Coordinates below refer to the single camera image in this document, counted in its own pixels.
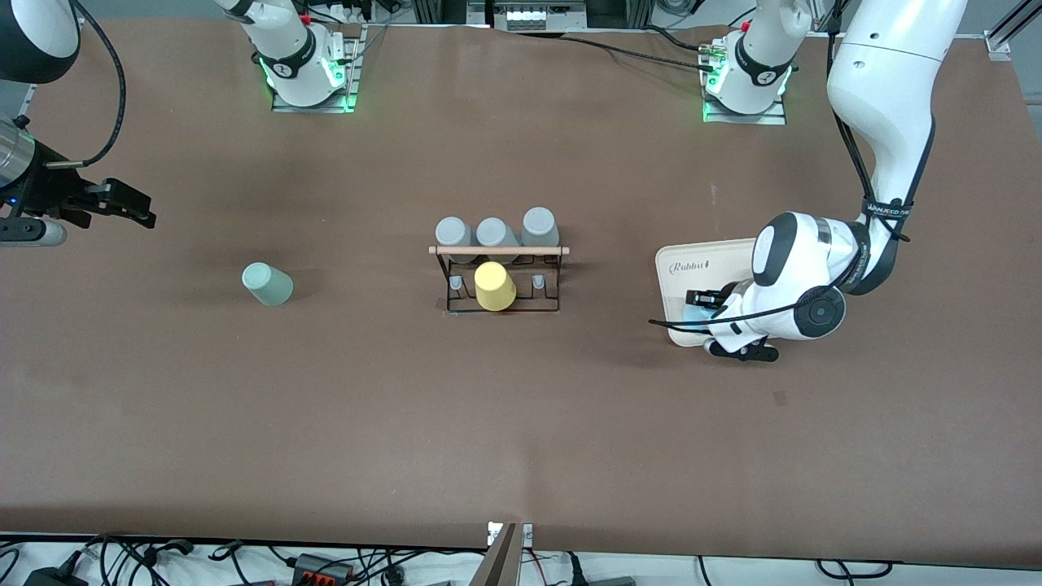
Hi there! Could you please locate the mint green cup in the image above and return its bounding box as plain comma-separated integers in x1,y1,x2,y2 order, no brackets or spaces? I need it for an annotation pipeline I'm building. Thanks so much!
242,262,294,308

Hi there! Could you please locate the beige rectangular tray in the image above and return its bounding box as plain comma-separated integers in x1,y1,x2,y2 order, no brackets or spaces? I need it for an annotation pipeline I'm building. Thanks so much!
655,238,766,348

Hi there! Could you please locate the grey cup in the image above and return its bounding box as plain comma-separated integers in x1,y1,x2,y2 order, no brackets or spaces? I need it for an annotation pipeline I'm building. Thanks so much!
435,216,476,265
521,207,561,248
475,217,522,265

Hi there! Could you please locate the yellow cup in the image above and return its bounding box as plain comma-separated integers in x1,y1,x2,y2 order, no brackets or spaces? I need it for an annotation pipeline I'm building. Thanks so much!
474,261,517,312

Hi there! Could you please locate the grey socket strip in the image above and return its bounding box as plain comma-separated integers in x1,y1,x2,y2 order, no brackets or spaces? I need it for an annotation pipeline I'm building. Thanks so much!
493,0,589,32

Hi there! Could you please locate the black power adapter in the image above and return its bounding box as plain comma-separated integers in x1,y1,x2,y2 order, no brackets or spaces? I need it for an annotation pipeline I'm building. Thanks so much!
24,566,89,586

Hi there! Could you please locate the black orange power strip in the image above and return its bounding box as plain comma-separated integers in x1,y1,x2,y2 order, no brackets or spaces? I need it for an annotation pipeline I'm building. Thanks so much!
291,553,357,586

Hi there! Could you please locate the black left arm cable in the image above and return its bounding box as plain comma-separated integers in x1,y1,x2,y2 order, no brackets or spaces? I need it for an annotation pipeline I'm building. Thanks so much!
649,0,937,330

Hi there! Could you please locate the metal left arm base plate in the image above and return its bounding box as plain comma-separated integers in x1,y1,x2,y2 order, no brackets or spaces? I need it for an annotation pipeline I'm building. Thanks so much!
702,37,788,125

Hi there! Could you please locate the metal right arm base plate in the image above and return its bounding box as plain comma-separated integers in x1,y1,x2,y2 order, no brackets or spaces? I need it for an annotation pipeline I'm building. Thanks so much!
271,24,361,113

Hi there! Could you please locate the black wire cup rack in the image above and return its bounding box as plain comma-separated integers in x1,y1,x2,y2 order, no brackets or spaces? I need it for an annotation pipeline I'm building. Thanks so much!
429,244,570,315

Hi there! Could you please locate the black table cable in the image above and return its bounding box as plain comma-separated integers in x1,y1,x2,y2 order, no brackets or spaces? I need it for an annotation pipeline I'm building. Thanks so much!
641,26,713,54
560,34,719,71

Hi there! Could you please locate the white mounting bracket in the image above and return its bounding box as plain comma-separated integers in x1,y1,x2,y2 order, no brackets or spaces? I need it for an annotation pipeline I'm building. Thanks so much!
487,522,534,548

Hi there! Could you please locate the grey metal post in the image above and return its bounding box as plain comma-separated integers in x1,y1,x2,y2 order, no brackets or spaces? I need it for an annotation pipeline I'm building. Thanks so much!
468,523,522,586

